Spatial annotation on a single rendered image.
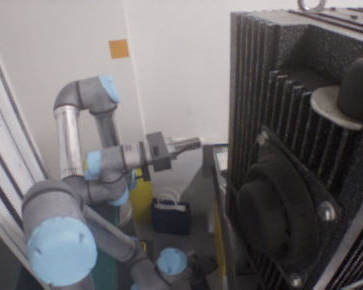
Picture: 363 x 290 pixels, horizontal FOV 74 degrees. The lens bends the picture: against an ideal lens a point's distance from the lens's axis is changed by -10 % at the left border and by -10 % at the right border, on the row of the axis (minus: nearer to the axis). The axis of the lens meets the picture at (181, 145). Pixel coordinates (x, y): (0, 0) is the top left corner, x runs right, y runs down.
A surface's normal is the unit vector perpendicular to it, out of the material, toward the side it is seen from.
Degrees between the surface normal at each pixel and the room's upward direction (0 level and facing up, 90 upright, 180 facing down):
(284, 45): 90
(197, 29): 90
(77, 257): 82
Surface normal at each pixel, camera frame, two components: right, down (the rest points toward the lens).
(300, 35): 0.25, 0.55
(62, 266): 0.54, 0.34
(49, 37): 0.02, 0.58
